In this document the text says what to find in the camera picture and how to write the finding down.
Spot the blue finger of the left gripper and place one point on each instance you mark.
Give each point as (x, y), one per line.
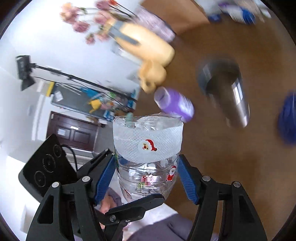
(132, 211)

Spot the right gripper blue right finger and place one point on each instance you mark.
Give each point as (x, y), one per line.
(203, 192)

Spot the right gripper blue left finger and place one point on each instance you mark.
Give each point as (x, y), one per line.
(89, 191)

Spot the person left hand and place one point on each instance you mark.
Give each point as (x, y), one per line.
(107, 203)

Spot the dark wooden door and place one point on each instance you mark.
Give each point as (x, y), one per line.
(73, 132)

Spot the purple jacket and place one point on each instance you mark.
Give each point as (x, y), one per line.
(161, 223)

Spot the purple pill bottle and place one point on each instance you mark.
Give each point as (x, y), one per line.
(173, 102)

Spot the studio light on stand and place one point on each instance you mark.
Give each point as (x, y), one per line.
(24, 67)

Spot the blue glass jar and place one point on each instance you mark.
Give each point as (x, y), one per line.
(286, 120)

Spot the stainless steel tumbler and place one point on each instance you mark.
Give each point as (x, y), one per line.
(221, 81)

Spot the yellow ceramic mug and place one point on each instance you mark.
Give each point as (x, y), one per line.
(151, 74)

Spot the yellow thermos jug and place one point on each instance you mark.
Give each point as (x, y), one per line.
(140, 42)

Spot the pink flower bouquet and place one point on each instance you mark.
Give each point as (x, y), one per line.
(95, 23)

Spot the pink patterned vase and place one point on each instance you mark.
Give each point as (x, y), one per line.
(153, 23)

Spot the brown paper bag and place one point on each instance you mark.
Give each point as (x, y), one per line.
(180, 15)

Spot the lying blue white bottle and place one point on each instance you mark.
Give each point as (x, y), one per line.
(237, 13)

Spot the cluttered wire shelf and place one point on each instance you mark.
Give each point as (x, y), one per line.
(101, 104)

